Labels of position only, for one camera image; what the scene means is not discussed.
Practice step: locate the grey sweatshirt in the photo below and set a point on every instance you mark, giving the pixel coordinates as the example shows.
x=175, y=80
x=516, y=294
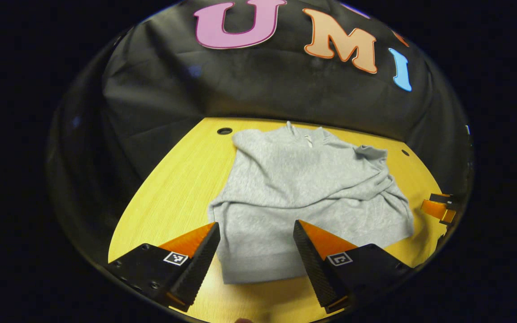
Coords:
x=294, y=179

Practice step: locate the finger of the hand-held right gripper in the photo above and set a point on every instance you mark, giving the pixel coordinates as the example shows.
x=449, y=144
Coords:
x=442, y=196
x=435, y=210

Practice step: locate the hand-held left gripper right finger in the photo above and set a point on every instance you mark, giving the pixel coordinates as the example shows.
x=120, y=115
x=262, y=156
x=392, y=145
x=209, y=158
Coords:
x=314, y=264

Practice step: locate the black backdrop cloth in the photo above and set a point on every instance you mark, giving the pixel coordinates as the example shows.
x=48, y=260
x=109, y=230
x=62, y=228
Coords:
x=263, y=85

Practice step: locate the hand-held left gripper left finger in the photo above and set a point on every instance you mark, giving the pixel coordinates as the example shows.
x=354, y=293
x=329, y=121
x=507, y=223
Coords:
x=200, y=264

